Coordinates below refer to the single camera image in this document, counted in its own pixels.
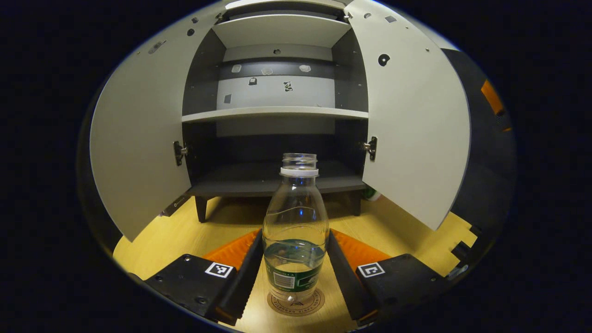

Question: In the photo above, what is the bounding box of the white cabinet door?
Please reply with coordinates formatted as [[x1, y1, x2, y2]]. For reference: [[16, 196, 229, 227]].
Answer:
[[89, 7, 227, 242], [344, 0, 471, 231]]

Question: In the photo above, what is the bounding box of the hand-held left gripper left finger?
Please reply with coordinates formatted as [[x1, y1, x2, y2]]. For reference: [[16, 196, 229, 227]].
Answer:
[[127, 229, 264, 327]]

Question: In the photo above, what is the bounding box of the white cabinet body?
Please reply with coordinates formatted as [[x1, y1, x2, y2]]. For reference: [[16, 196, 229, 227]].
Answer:
[[181, 0, 369, 223]]

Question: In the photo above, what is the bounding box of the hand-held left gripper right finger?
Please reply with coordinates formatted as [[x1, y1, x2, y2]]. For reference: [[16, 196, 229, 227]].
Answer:
[[327, 229, 463, 327]]

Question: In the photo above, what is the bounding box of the round brown coaster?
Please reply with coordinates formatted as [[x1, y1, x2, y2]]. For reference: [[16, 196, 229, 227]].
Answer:
[[267, 287, 326, 317]]

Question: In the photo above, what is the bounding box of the black backdrop cloth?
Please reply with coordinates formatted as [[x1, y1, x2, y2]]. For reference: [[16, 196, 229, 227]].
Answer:
[[442, 49, 516, 232]]

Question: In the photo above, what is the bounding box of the clear plastic bottle green label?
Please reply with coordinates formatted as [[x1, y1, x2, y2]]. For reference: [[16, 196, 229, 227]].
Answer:
[[262, 153, 330, 306]]

